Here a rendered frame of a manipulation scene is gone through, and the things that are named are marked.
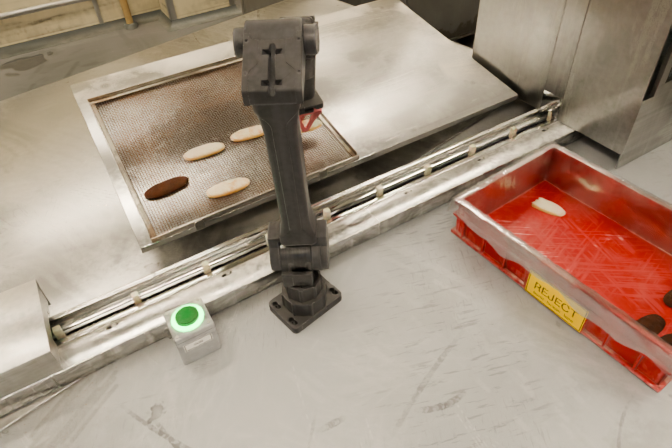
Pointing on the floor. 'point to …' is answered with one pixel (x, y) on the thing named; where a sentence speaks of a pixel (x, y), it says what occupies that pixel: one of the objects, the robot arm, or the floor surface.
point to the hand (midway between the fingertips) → (302, 123)
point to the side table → (381, 359)
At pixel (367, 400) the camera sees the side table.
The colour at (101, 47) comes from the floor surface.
